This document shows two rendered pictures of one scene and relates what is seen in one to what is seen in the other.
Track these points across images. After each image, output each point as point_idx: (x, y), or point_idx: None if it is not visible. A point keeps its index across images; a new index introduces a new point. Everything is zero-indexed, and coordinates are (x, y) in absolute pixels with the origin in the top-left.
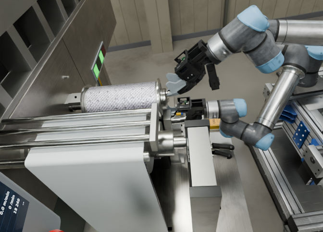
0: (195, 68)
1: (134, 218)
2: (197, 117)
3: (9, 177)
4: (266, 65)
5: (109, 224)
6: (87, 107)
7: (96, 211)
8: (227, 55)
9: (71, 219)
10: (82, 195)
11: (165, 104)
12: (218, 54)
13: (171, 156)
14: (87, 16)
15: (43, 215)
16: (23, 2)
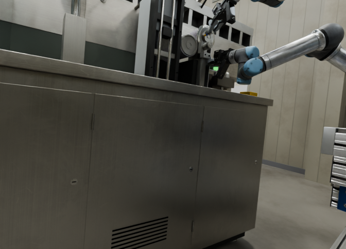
0: (220, 5)
1: (146, 49)
2: (223, 60)
3: (135, 19)
4: None
5: (139, 60)
6: None
7: (140, 40)
8: None
9: (133, 71)
10: (142, 22)
11: (203, 33)
12: None
13: (196, 84)
14: (220, 45)
15: None
16: (186, 3)
